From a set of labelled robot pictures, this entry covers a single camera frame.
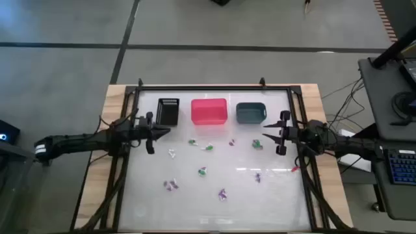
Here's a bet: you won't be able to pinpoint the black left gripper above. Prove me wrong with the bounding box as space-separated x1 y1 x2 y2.
138 111 172 156

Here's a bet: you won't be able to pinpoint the black metal table frame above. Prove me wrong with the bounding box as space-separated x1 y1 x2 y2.
70 77 355 233

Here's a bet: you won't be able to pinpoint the backlit black keyboard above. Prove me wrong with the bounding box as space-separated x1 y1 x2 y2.
385 148 416 187

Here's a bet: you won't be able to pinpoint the black box blue light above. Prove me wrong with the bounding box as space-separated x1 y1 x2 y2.
0 119 21 146

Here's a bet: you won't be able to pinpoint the teal plastic bin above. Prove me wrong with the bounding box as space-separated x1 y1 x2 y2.
235 101 268 125

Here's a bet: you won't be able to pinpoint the grey desk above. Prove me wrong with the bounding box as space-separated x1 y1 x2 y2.
357 57 416 142

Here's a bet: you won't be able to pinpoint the black headphones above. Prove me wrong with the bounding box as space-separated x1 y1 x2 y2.
391 90 416 127

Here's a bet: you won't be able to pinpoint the black mesh basket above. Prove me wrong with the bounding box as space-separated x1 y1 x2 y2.
155 97 181 127

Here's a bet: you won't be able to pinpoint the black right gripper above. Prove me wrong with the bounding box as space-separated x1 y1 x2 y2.
261 109 302 157

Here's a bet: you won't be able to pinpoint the dark mat orange striped edge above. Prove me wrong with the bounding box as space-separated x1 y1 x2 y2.
372 0 416 44

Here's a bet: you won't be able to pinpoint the white paper sheet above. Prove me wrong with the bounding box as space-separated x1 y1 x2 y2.
337 128 372 173

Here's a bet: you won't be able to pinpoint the black cable bundle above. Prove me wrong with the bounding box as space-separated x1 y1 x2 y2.
321 77 368 131

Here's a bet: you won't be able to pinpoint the pink plastic bin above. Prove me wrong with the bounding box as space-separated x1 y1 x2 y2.
190 97 228 126

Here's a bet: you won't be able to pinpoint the grey side table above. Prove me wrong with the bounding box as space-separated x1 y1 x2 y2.
0 142 55 234

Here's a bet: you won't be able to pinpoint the grey keyboard tray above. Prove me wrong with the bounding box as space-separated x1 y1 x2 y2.
369 138 416 222

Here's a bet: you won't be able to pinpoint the black stand pole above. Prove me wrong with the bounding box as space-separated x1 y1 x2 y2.
371 25 416 70

